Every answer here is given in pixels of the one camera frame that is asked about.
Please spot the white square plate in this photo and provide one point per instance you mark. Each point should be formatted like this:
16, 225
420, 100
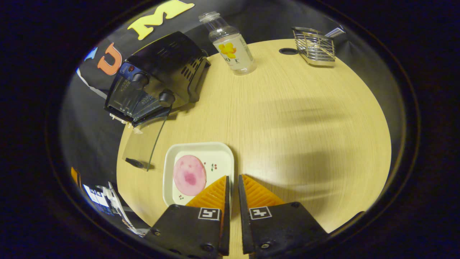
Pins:
222, 158

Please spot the black backdrop cloth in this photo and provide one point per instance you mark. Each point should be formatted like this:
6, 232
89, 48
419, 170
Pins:
90, 140

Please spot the pink ham slice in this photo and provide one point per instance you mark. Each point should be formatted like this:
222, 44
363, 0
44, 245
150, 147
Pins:
189, 175

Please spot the black electric oven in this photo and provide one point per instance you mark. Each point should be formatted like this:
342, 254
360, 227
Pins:
165, 61

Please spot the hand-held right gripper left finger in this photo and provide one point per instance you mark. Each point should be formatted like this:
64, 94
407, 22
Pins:
194, 230

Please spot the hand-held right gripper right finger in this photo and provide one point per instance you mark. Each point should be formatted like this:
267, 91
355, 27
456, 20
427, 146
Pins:
280, 226

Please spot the clear plastic bottle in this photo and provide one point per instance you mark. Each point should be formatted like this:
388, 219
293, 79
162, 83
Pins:
233, 50

